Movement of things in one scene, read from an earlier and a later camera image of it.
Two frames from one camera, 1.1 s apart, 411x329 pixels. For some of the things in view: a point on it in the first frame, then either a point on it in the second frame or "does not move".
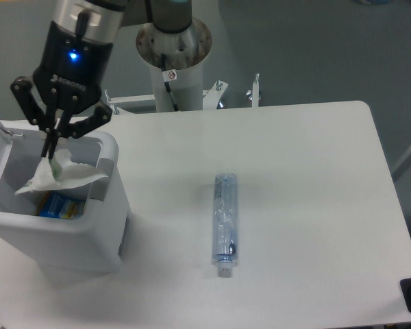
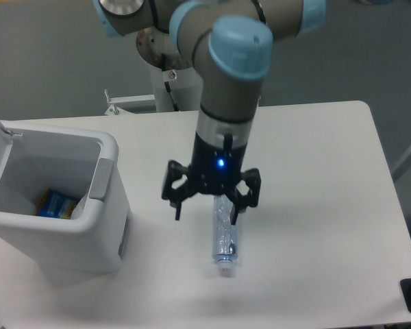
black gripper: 70,75 to 215,168
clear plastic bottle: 225,222 does not move
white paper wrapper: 59,172 to 79,208
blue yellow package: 55,205 does not move
